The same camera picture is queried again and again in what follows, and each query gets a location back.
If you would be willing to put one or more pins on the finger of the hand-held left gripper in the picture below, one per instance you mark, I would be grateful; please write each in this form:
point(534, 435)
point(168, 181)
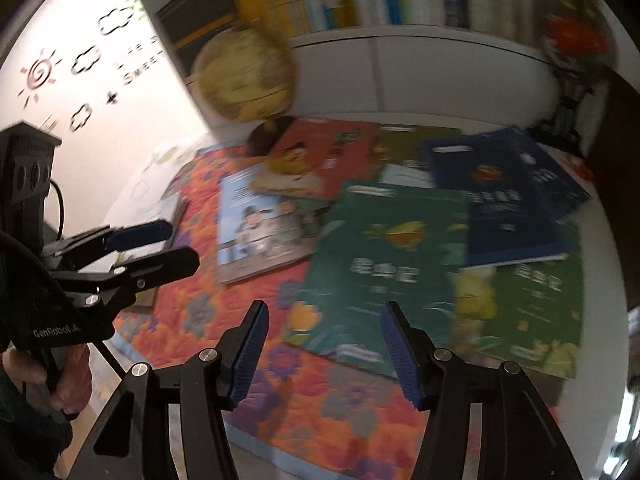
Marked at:
point(165, 265)
point(140, 234)

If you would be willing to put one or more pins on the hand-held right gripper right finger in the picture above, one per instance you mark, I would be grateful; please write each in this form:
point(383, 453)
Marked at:
point(400, 355)

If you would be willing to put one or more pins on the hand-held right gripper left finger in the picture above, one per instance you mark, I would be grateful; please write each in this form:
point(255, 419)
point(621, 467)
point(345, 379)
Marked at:
point(250, 345)

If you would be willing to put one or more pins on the dark green tulip book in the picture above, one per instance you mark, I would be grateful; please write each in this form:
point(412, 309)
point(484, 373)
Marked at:
point(360, 270)

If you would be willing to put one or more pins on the bright green yellow-flower book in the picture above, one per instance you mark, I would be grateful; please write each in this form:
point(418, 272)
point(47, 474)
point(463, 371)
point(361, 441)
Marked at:
point(530, 320)

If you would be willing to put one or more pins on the olive green moth book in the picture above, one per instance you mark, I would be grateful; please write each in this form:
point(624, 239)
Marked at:
point(415, 152)

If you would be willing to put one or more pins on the navy blue eagle book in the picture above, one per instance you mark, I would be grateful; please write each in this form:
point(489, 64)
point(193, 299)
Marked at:
point(555, 175)

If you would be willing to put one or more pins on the person's left forearm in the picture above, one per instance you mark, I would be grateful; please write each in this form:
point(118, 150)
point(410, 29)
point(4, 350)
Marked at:
point(25, 435)

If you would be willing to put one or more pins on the shelf row of colourful books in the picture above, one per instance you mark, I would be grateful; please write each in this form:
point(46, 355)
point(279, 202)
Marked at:
point(280, 0)

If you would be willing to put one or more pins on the person's left hand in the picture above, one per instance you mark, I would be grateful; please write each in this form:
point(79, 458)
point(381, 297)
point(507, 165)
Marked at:
point(72, 375)

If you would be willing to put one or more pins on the orange floral quilted mat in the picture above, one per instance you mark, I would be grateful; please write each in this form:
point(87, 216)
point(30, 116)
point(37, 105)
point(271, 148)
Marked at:
point(325, 410)

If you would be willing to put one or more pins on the light blue poets book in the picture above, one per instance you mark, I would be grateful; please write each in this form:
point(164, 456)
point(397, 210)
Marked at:
point(255, 230)

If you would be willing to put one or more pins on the navy blue orange-figure book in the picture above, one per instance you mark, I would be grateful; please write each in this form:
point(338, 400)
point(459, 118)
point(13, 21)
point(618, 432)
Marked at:
point(500, 210)

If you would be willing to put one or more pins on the antique beige globe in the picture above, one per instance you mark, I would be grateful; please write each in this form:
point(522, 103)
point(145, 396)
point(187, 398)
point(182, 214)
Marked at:
point(240, 75)

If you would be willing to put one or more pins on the orange-red scholar book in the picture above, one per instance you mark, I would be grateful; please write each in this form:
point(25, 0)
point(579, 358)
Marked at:
point(320, 155)

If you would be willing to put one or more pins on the small red ornament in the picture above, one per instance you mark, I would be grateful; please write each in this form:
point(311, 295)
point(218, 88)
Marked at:
point(585, 172)

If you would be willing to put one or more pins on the brown wooden cabinet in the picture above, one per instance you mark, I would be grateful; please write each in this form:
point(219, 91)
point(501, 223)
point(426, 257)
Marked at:
point(620, 185)

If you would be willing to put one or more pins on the white bookshelf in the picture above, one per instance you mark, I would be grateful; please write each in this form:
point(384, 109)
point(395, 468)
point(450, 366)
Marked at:
point(400, 75)

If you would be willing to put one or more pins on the round flower fan on stand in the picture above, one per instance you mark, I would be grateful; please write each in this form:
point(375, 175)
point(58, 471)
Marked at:
point(570, 30)

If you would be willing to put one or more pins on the black wall decals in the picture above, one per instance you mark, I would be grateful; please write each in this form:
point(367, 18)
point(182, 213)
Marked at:
point(37, 72)

